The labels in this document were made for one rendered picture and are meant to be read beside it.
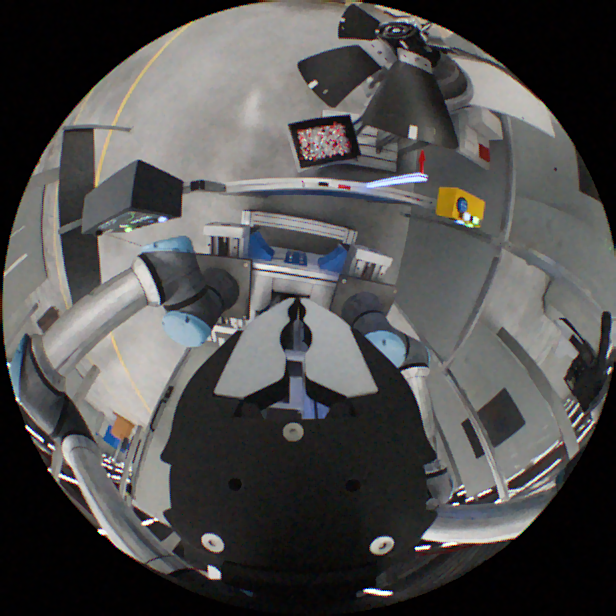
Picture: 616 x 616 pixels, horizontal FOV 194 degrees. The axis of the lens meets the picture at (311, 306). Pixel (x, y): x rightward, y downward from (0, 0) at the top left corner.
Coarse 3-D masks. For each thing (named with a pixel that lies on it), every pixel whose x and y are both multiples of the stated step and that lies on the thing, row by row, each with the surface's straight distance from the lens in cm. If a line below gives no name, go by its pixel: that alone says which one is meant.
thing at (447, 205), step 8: (440, 192) 72; (448, 192) 69; (456, 192) 67; (464, 192) 69; (440, 200) 71; (448, 200) 68; (456, 200) 66; (472, 200) 72; (480, 200) 76; (440, 208) 70; (448, 208) 67; (456, 208) 67; (472, 208) 73; (480, 208) 76; (448, 216) 67; (456, 216) 67; (464, 216) 70; (480, 216) 76; (472, 224) 74
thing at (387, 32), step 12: (384, 24) 69; (396, 24) 69; (408, 24) 67; (384, 36) 63; (396, 36) 63; (408, 36) 60; (420, 36) 62; (396, 48) 64; (408, 48) 62; (420, 48) 63; (432, 48) 72; (432, 60) 67
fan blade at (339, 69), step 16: (336, 48) 71; (352, 48) 69; (304, 64) 76; (320, 64) 72; (336, 64) 70; (352, 64) 69; (368, 64) 68; (304, 80) 76; (320, 80) 72; (336, 80) 70; (352, 80) 69; (320, 96) 72; (336, 96) 70
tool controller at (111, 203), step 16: (112, 176) 54; (128, 176) 48; (144, 176) 48; (160, 176) 52; (96, 192) 60; (112, 192) 51; (128, 192) 45; (144, 192) 47; (160, 192) 51; (176, 192) 56; (96, 208) 57; (112, 208) 49; (128, 208) 45; (144, 208) 46; (160, 208) 50; (176, 208) 55; (96, 224) 56; (112, 224) 57; (144, 224) 63
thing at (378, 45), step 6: (372, 42) 69; (378, 42) 68; (366, 48) 69; (372, 48) 69; (378, 48) 68; (384, 48) 68; (372, 54) 69; (378, 54) 68; (384, 54) 68; (390, 54) 68; (378, 60) 68; (384, 60) 68; (390, 60) 68
